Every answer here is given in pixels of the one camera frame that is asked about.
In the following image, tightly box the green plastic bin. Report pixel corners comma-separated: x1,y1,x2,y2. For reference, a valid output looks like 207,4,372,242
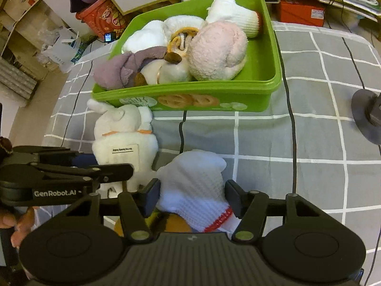
92,0,283,112

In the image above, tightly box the burger plush toy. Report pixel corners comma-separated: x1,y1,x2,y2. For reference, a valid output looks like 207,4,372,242
115,211,192,236

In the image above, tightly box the thin black cable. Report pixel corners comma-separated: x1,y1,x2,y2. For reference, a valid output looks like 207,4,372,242
61,56,93,149

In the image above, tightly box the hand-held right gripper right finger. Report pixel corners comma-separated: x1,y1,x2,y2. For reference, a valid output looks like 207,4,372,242
225,179,323,242

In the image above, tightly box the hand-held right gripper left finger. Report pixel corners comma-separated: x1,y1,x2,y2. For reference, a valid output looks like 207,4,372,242
60,178,163,242

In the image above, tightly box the person's left hand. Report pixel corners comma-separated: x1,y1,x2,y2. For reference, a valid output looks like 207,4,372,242
0,207,37,248

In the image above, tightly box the grey checked tablecloth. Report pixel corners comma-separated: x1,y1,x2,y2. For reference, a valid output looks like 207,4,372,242
0,21,381,286

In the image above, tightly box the red printed bucket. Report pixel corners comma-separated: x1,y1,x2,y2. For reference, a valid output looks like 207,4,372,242
76,0,131,39

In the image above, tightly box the white glove yellow cuff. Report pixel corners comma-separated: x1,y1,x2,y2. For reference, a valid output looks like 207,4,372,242
162,16,206,58

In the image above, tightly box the mauve cloth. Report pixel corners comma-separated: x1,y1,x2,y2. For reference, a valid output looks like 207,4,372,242
94,46,169,90

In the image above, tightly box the grey phone stand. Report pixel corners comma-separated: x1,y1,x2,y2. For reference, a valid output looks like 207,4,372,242
351,89,381,146

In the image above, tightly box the white glove red cuff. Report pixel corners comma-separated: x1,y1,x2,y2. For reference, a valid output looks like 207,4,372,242
205,0,263,38
123,20,166,55
156,150,241,233

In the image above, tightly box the white plastic bag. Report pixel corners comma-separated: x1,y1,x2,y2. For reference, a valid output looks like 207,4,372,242
42,27,85,73

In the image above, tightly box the orange box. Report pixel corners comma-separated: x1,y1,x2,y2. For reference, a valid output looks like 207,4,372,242
275,0,326,27

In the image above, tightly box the pink fluffy plush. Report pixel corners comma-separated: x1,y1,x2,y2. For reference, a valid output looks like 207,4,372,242
187,21,248,82

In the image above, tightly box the light wooden shelf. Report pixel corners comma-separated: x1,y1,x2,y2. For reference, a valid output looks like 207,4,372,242
0,0,51,63

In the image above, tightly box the white rabbit plush toy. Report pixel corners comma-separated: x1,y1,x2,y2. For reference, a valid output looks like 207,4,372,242
88,98,159,199

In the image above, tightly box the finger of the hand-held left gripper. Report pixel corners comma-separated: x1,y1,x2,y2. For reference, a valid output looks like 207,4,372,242
30,163,133,185
12,146,99,168

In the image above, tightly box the grey corrugated roll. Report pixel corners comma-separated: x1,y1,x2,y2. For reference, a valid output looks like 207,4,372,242
0,58,40,106

